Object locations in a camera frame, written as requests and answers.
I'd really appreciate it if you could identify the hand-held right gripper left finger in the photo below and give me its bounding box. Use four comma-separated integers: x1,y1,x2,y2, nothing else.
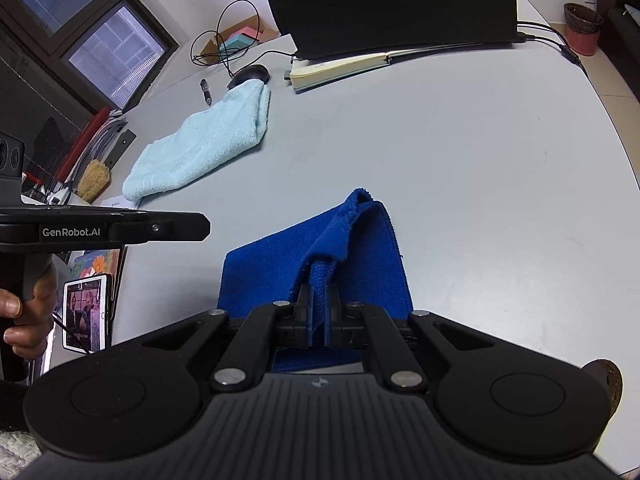
141,284,314,393

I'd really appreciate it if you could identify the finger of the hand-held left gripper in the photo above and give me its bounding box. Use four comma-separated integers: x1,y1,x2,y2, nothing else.
122,211,211,246

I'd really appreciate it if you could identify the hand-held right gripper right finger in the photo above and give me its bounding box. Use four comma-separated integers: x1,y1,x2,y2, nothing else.
324,284,497,394

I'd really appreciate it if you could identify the dark blue towel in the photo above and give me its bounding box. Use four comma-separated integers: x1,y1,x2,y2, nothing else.
216,188,415,374

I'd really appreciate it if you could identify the light blue towel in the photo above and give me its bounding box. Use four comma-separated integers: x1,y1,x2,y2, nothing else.
121,81,272,201

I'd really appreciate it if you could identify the person's left hand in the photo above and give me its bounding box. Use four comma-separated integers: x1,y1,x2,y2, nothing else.
0,260,59,361

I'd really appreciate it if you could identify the colourful book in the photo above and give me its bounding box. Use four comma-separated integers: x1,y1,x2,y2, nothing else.
67,248,124,282

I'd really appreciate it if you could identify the straw brush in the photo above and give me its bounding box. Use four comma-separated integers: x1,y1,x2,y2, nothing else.
76,159,112,205

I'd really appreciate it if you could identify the white tablet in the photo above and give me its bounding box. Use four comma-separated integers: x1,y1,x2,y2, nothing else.
62,274,111,354

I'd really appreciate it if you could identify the red folder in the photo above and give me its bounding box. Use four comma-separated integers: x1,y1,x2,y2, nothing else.
55,106,111,184

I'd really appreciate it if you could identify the stack of papers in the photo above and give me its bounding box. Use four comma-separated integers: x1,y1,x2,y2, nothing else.
75,109,131,181

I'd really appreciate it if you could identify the black computer mouse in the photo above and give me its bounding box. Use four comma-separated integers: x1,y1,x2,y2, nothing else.
227,65,271,90

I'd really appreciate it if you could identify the dark framed window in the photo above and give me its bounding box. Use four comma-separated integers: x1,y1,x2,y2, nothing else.
0,0,181,112

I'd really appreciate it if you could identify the cardboard box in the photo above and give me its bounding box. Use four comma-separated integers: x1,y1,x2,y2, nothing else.
197,14,281,64

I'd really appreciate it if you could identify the open notebook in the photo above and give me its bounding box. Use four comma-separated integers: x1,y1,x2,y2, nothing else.
288,42,516,94

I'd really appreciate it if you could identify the brown round wooden object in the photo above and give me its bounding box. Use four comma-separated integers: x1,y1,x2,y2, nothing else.
585,359,624,419

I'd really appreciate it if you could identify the black monitor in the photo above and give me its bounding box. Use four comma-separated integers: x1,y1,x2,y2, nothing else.
254,0,519,61

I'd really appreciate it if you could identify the wicker waste basket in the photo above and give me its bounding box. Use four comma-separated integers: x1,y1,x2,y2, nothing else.
563,2,605,57

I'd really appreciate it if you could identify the black metal bracket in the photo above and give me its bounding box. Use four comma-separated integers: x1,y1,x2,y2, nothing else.
102,129,137,169

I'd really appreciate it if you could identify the black mouse cable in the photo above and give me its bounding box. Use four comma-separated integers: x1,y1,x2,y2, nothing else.
191,0,299,79

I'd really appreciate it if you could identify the black adapter cable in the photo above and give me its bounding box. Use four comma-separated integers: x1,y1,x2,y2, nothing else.
515,20,589,79

